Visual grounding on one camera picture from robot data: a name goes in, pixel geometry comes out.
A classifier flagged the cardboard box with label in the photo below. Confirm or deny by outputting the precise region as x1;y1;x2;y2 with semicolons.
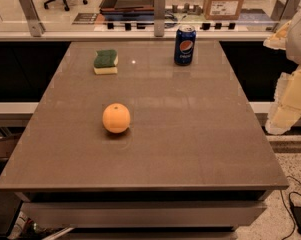
203;0;244;20

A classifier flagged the right metal glass bracket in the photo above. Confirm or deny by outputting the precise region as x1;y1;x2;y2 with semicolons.
271;0;301;31

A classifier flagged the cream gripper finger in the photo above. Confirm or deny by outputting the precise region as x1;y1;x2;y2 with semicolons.
263;21;291;50
265;65;301;135

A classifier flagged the grey tray on cart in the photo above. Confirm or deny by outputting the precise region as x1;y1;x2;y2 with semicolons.
99;0;164;14

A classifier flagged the blue pepsi can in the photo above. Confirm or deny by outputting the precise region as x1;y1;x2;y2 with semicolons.
174;25;196;66

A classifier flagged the left metal glass bracket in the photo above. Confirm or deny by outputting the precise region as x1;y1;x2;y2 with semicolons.
18;0;45;37

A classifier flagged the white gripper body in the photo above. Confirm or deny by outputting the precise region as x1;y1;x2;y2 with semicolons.
286;9;301;65

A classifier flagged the middle metal glass bracket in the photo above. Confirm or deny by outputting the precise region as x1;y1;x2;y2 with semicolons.
154;0;166;37

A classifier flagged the black floor cable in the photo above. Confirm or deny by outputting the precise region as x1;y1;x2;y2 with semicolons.
279;175;301;240

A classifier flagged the orange fruit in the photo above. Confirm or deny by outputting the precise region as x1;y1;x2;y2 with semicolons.
102;103;131;134

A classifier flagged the metal glass bracket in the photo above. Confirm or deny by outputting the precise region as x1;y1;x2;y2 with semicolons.
154;0;166;37
18;0;45;37
271;0;301;31

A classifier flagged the green yellow sponge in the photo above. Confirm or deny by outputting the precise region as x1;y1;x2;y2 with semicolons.
94;49;118;75

